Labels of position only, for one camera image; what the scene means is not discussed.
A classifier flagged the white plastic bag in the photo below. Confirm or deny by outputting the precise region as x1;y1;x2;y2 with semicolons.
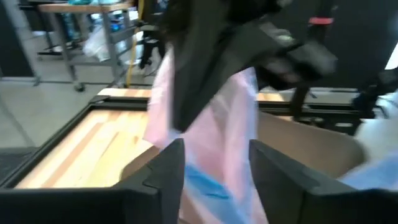
82;26;113;62

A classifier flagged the grey plastic trash bin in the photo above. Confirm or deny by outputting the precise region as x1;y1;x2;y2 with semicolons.
119;111;368;224

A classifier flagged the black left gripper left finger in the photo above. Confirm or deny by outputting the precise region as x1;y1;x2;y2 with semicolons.
0;139;186;224

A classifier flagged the pink trash bag blue drawstring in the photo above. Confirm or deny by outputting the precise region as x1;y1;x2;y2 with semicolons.
143;49;398;224

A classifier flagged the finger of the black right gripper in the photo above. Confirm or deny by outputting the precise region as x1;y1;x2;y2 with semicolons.
173;27;203;131
186;27;252;131

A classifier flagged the wooden top metal workbench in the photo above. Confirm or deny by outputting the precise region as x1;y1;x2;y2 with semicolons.
36;0;135;91

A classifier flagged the black aluminium table frame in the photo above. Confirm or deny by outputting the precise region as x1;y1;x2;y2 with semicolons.
0;95;374;189

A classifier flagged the red clamp handle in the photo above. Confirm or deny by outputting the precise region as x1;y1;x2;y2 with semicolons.
308;16;335;26

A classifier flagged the yellow cable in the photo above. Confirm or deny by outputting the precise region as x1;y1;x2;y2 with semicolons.
125;0;146;88

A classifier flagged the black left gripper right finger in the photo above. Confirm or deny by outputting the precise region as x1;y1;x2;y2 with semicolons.
249;139;398;224

